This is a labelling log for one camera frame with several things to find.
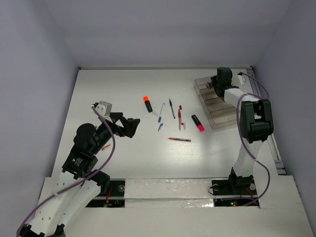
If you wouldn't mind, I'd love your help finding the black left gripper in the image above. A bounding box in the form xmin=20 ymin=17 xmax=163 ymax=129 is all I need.
xmin=92 ymin=112 xmax=140 ymax=153

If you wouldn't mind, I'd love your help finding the orange black highlighter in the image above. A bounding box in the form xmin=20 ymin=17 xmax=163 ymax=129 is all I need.
xmin=143 ymin=96 xmax=153 ymax=113

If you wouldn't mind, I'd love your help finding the white pen blue cap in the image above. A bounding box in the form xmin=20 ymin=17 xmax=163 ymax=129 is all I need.
xmin=158 ymin=103 xmax=165 ymax=123

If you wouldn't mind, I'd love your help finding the white pen red cap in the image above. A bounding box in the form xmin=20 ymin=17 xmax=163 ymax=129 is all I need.
xmin=179 ymin=105 xmax=186 ymax=130

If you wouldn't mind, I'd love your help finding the dark blue ballpoint pen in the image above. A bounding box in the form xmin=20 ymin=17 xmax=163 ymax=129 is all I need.
xmin=169 ymin=98 xmax=176 ymax=119

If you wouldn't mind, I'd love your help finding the pink black highlighter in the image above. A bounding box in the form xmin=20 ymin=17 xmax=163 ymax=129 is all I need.
xmin=191 ymin=115 xmax=205 ymax=132

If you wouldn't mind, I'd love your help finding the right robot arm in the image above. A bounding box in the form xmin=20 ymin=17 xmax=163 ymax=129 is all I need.
xmin=210 ymin=67 xmax=274 ymax=196

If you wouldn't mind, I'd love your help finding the clear plastic organizer tray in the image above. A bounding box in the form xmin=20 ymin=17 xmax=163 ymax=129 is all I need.
xmin=194 ymin=77 xmax=237 ymax=129

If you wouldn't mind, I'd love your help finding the red ballpoint pen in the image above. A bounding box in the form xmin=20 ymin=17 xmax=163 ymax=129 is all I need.
xmin=178 ymin=109 xmax=182 ymax=131

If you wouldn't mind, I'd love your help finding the red gel pen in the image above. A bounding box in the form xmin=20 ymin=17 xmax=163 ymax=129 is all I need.
xmin=168 ymin=137 xmax=192 ymax=142

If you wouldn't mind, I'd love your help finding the white foam front board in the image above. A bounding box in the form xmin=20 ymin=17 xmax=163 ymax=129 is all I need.
xmin=30 ymin=176 xmax=313 ymax=237

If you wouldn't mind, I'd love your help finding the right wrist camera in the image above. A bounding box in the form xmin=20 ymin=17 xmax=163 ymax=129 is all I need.
xmin=237 ymin=72 xmax=246 ymax=85

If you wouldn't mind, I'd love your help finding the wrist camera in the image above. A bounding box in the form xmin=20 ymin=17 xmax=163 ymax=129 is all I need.
xmin=237 ymin=72 xmax=246 ymax=85
xmin=92 ymin=101 xmax=112 ymax=118

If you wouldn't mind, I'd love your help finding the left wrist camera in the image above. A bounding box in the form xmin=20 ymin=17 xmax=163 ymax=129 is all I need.
xmin=92 ymin=101 xmax=112 ymax=118

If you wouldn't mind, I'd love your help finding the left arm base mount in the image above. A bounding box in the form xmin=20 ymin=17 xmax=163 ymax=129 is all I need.
xmin=86 ymin=179 xmax=125 ymax=208

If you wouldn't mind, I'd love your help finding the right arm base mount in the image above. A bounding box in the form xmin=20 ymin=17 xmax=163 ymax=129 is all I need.
xmin=208 ymin=179 xmax=260 ymax=207

